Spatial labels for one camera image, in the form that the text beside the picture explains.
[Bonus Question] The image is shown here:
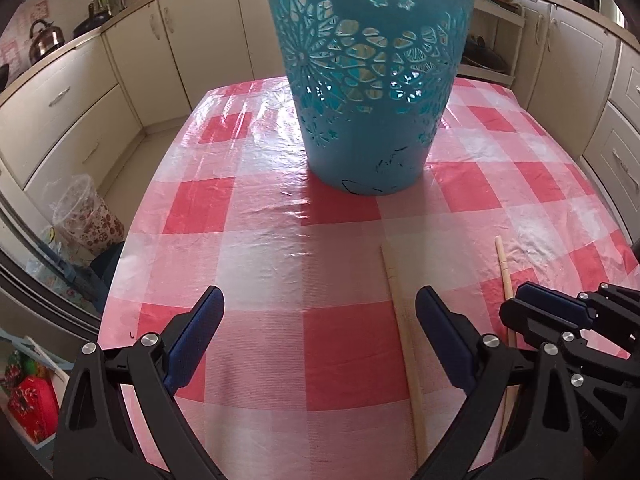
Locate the blue dustpan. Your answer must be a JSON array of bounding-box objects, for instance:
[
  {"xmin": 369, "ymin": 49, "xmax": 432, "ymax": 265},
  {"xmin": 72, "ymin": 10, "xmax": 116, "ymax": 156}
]
[{"xmin": 64, "ymin": 243, "xmax": 124, "ymax": 314}]

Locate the red white checkered tablecloth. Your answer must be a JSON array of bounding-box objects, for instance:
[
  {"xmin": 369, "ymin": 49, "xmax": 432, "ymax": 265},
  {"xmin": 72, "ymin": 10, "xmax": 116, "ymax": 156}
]
[{"xmin": 99, "ymin": 78, "xmax": 639, "ymax": 479}]

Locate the floral clear waste bin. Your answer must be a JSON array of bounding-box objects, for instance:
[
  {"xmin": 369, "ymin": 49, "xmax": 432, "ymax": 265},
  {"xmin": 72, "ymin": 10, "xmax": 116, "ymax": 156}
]
[{"xmin": 52, "ymin": 174, "xmax": 125, "ymax": 257}]

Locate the white tiered trolley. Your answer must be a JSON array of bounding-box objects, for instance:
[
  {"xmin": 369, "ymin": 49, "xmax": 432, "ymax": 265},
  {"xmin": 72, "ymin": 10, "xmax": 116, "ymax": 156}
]
[{"xmin": 458, "ymin": 0, "xmax": 526, "ymax": 88}]

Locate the blue perforated plastic basket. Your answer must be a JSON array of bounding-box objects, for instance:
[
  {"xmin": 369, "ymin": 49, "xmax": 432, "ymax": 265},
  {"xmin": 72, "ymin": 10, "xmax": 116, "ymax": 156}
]
[{"xmin": 268, "ymin": 0, "xmax": 475, "ymax": 195}]

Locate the steel kettle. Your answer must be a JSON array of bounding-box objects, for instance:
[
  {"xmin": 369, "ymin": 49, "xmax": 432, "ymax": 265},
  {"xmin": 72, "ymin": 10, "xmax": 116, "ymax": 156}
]
[{"xmin": 28, "ymin": 20, "xmax": 65, "ymax": 65}]

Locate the black pan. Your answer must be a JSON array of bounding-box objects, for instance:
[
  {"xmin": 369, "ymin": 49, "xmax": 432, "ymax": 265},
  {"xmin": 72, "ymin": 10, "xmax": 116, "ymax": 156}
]
[{"xmin": 73, "ymin": 2, "xmax": 112, "ymax": 38}]

